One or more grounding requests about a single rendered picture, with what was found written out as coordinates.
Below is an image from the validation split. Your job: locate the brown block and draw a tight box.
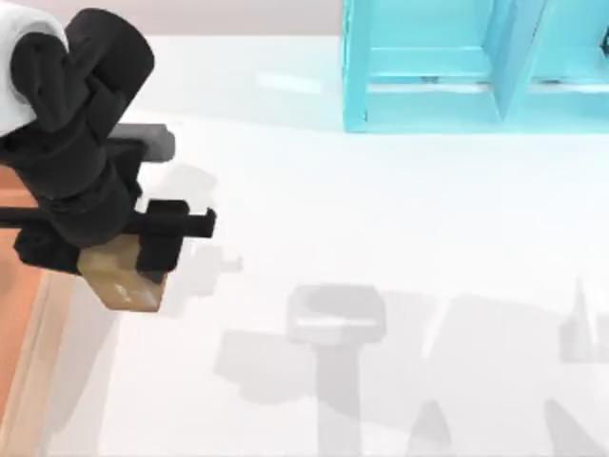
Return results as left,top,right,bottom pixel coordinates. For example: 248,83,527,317
77,234,168,315

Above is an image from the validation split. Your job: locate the salmon-coloured shallow box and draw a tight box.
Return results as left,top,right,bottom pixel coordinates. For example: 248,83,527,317
0,163,121,457

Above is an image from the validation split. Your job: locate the light blue rack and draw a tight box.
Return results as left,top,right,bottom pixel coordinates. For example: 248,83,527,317
341,0,609,135

